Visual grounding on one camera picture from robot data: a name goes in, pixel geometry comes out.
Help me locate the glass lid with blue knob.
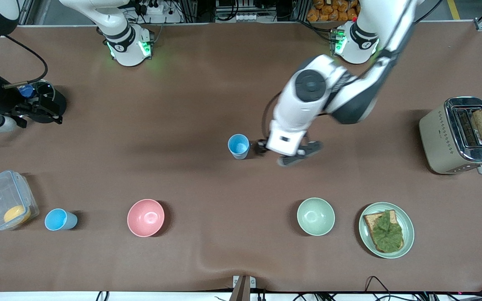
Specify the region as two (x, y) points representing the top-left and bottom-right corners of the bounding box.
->
(15, 79), (56, 113)

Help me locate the pale green bowl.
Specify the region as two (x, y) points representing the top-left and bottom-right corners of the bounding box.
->
(297, 197), (336, 237)

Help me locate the brown table cover mat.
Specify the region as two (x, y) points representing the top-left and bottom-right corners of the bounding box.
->
(0, 23), (482, 293)

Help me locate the yellow orange food piece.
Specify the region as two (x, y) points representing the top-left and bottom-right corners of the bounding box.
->
(3, 205), (31, 224)

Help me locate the toasted bread slice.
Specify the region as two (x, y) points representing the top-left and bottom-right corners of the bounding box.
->
(363, 210), (404, 253)

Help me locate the pink bowl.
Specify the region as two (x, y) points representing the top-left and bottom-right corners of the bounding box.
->
(127, 199), (165, 237)

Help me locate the green lettuce leaf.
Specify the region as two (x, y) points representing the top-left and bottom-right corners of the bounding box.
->
(372, 210), (403, 253)

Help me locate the bag of orange buns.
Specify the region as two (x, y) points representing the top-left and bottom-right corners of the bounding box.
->
(307, 0), (359, 22)

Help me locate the white power strip with plugs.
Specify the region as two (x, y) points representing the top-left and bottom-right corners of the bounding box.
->
(134, 0), (175, 15)

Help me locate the pale green plate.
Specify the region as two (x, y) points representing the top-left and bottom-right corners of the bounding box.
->
(359, 202), (415, 259)

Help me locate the beige and chrome toaster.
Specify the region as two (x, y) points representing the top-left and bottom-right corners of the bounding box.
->
(418, 96), (482, 175)

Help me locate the black pot with blue handle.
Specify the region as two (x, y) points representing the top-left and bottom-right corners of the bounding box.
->
(0, 79), (68, 144)

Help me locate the metal table edge bracket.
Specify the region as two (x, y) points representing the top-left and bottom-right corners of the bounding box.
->
(233, 275), (256, 301)

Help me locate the thin black looped cable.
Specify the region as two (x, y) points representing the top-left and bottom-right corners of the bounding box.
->
(364, 275), (392, 301)

